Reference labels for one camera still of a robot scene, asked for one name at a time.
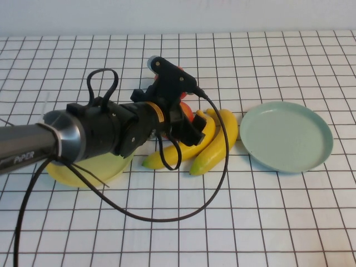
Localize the yellow round plate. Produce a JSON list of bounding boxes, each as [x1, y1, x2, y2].
[[45, 150, 136, 189]]

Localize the yellow banana with thin stem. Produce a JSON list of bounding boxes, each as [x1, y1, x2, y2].
[[141, 110, 216, 170]]

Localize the white zip tie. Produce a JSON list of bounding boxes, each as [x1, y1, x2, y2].
[[38, 92, 62, 164]]

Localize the yellow banana with green end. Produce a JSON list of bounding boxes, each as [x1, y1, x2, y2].
[[189, 108, 239, 176]]

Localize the white grid-pattern tablecloth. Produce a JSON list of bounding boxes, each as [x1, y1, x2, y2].
[[0, 29, 356, 267]]

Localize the pale blue-green round plate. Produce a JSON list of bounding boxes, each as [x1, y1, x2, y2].
[[239, 101, 334, 175]]

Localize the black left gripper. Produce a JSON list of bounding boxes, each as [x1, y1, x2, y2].
[[164, 101, 207, 147]]

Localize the short black gripper cable loop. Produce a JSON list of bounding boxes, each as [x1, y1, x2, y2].
[[159, 132, 183, 171]]

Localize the long black camera cable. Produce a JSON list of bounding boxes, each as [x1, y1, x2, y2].
[[12, 85, 230, 267]]

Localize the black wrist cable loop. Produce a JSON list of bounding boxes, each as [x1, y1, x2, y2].
[[86, 68, 119, 109]]

